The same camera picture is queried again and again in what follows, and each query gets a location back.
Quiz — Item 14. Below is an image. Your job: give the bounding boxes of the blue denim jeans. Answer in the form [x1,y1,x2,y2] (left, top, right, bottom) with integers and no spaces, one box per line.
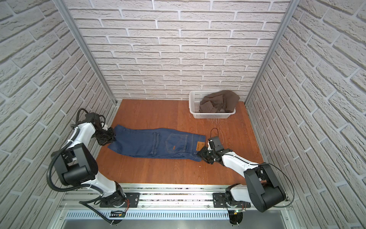
[108,125,206,162]

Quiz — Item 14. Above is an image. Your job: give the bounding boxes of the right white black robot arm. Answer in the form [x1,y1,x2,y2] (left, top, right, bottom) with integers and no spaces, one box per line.
[197,136,287,212]

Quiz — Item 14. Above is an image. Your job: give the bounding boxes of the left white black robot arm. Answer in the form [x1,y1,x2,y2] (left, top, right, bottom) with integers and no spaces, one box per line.
[46,112,133,209]

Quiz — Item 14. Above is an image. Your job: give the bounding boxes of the brown trousers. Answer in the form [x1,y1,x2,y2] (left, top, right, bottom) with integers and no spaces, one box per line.
[199,90,240,113]

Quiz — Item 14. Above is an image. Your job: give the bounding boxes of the white plastic laundry basket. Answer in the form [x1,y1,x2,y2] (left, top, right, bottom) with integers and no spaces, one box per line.
[188,91,237,119]

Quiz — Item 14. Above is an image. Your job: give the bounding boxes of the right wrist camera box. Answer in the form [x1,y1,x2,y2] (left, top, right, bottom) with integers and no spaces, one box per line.
[208,136,224,151]

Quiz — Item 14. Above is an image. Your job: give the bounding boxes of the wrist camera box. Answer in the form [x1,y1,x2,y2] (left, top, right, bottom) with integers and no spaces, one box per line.
[208,136,224,151]
[83,113,105,127]

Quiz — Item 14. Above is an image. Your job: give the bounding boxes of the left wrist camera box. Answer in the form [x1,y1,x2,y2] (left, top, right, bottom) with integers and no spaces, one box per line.
[83,113,105,127]

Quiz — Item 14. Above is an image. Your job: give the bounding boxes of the aluminium mounting rail frame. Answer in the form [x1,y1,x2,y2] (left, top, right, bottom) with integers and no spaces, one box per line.
[48,184,300,229]

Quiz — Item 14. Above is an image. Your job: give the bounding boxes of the left black corrugated cable hose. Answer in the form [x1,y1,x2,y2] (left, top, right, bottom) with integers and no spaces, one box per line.
[46,108,115,225]

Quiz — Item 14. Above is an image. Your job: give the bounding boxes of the right thin black cable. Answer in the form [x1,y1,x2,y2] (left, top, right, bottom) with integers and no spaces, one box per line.
[210,127,295,227]

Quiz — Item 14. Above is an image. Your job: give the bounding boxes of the left aluminium corner post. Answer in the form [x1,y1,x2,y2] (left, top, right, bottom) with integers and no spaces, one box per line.
[54,0,118,106]

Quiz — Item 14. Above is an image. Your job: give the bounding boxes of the aluminium corner post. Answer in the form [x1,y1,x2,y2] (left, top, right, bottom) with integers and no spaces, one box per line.
[54,0,118,106]
[245,0,300,105]

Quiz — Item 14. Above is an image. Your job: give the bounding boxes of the right aluminium corner post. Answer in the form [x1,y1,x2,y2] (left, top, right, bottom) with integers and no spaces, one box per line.
[245,0,300,105]

